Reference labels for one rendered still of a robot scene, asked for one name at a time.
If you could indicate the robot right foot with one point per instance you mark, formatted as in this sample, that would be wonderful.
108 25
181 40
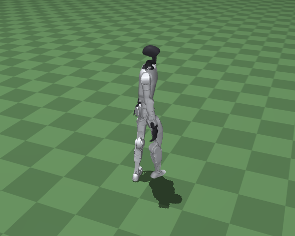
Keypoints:
154 174

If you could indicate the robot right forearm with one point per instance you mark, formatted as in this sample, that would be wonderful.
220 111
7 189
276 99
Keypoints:
151 113

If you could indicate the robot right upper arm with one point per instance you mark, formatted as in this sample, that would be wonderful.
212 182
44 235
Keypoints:
146 82

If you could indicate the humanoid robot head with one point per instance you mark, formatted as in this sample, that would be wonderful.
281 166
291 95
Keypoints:
151 51

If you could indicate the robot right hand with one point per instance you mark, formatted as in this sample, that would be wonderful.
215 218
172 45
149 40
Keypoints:
154 131

